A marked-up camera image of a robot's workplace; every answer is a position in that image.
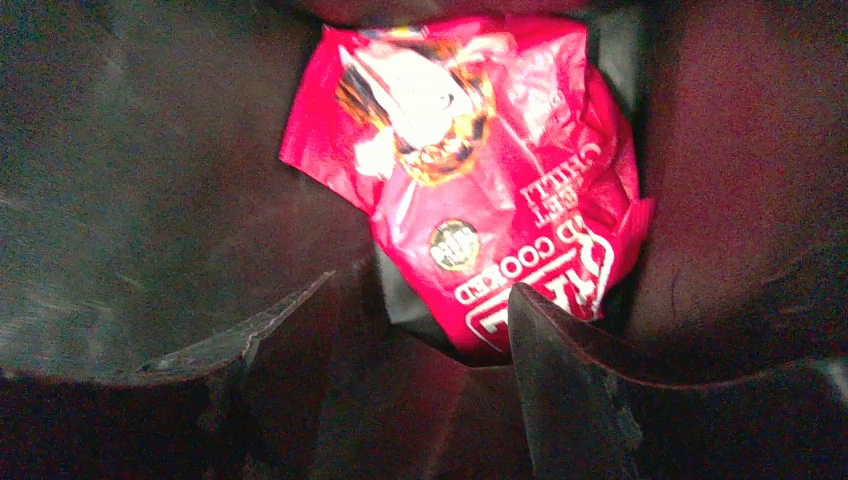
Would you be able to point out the pink red snack packet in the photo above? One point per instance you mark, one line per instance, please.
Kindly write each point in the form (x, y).
(486, 152)

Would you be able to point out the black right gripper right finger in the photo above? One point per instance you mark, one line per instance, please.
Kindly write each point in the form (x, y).
(595, 407)

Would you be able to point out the black tote bag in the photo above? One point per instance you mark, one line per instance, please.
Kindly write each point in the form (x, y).
(144, 207)

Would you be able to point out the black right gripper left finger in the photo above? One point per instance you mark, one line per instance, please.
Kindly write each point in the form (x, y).
(245, 401)

